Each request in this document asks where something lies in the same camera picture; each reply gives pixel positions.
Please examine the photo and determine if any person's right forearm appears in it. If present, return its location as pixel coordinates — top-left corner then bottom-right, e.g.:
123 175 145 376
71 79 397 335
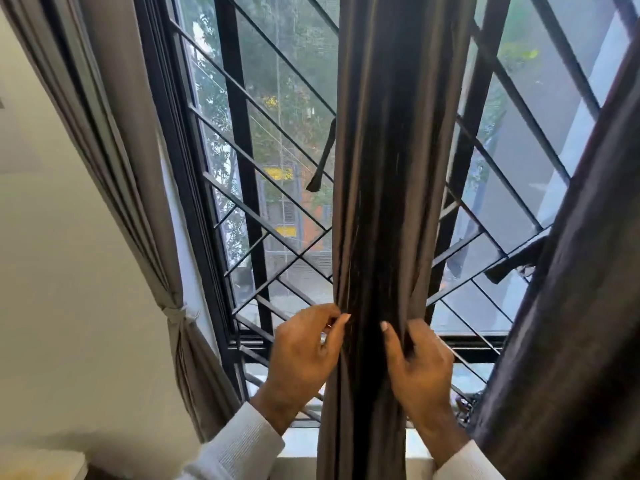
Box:
432 439 506 480

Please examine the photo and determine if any person's left hand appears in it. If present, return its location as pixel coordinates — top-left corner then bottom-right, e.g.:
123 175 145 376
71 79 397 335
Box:
249 303 352 435

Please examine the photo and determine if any dark grey curtain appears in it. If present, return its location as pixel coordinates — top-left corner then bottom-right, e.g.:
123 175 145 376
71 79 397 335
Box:
316 0 479 480
469 34 640 480

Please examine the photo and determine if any light grey curtain tie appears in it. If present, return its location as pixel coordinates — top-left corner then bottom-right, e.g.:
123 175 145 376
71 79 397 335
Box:
162 304 201 328

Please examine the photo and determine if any orange brick building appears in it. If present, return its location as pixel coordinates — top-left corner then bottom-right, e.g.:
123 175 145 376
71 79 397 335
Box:
297 194 333 253

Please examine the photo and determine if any light grey curtain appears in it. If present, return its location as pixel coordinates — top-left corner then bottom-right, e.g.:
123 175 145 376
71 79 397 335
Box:
0 0 242 443

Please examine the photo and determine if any person's left forearm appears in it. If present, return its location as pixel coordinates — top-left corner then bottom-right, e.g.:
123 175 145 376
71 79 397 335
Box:
177 402 286 480

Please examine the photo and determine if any person's right hand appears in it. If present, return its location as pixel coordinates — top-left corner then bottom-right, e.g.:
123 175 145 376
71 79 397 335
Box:
379 318 471 468

